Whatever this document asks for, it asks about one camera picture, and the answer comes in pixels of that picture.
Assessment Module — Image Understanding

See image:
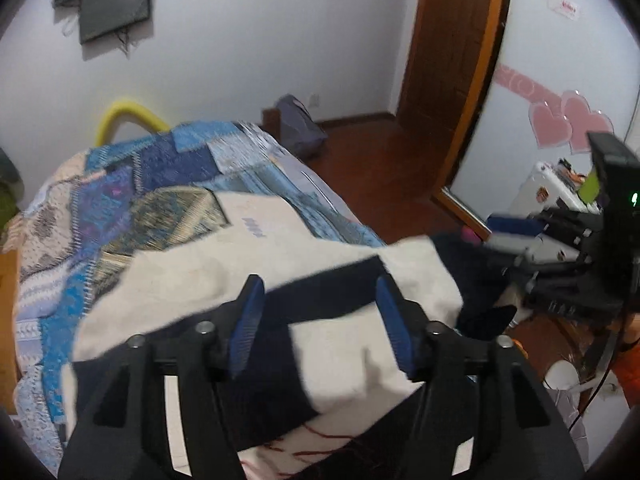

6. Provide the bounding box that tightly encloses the white and black knit sweater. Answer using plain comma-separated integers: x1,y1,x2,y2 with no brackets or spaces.
62,192,515,479

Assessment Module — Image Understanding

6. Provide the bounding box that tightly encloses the grey bag on floor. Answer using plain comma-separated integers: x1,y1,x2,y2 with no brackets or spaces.
276,94,328,158

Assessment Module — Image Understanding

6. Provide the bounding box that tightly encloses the blue patchwork bedspread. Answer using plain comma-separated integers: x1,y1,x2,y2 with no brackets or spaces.
2,122,381,471

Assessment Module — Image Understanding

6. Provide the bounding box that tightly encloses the brown wooden door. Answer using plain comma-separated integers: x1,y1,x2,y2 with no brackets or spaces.
397,0,509,193

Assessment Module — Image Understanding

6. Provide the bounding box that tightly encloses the yellow foam tube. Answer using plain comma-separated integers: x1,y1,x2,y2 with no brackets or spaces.
94,100,170,148

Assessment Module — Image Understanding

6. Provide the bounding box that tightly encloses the pink heart wall sticker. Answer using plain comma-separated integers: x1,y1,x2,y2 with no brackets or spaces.
494,63,614,154

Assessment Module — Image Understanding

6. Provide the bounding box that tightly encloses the small black wall monitor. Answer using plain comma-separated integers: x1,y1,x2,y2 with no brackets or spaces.
78,0,151,44

